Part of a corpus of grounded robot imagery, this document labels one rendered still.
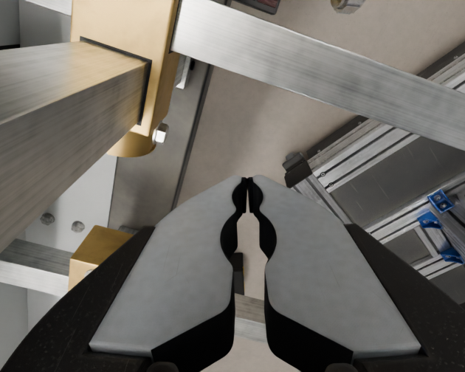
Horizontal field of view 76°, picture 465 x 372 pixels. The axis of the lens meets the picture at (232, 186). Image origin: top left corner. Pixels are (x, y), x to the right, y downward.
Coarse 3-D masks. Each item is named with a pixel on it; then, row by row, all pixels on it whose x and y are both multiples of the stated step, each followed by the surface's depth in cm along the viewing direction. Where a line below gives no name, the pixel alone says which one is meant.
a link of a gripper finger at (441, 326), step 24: (360, 240) 8; (384, 264) 7; (408, 264) 7; (408, 288) 7; (432, 288) 7; (408, 312) 6; (432, 312) 6; (456, 312) 6; (432, 336) 6; (456, 336) 6; (360, 360) 5; (384, 360) 5; (408, 360) 5; (432, 360) 5; (456, 360) 5
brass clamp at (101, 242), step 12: (96, 228) 29; (108, 228) 30; (84, 240) 27; (96, 240) 28; (108, 240) 28; (120, 240) 29; (84, 252) 26; (96, 252) 27; (108, 252) 27; (72, 264) 26; (84, 264) 26; (96, 264) 26; (72, 276) 26
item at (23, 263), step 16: (16, 240) 29; (0, 256) 27; (16, 256) 28; (32, 256) 28; (48, 256) 29; (64, 256) 29; (0, 272) 28; (16, 272) 28; (32, 272) 28; (48, 272) 28; (64, 272) 28; (32, 288) 29; (48, 288) 29; (64, 288) 28; (240, 304) 31; (256, 304) 32; (240, 320) 30; (256, 320) 30; (240, 336) 31; (256, 336) 31
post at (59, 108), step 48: (48, 48) 12; (96, 48) 15; (0, 96) 7; (48, 96) 8; (96, 96) 11; (0, 144) 6; (48, 144) 8; (96, 144) 12; (0, 192) 7; (48, 192) 9; (0, 240) 7
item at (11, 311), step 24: (0, 0) 33; (0, 24) 34; (0, 48) 34; (24, 240) 52; (0, 288) 49; (24, 288) 58; (0, 312) 52; (24, 312) 61; (0, 336) 54; (24, 336) 64; (0, 360) 57
